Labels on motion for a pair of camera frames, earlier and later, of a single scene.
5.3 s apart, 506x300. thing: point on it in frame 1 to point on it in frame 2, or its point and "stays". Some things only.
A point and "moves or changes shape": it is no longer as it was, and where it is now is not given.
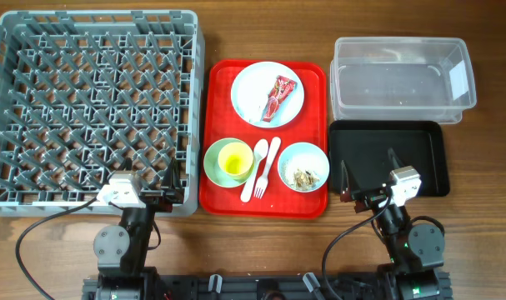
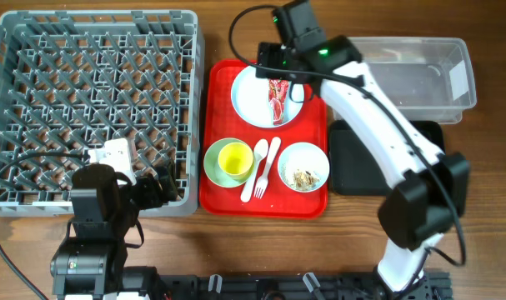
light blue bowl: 303,167 stays
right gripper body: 370,200 to 274,62
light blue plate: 251,92 stays
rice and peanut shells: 303,179 stays
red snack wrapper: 280,90 moves or changes shape
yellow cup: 235,159 stays
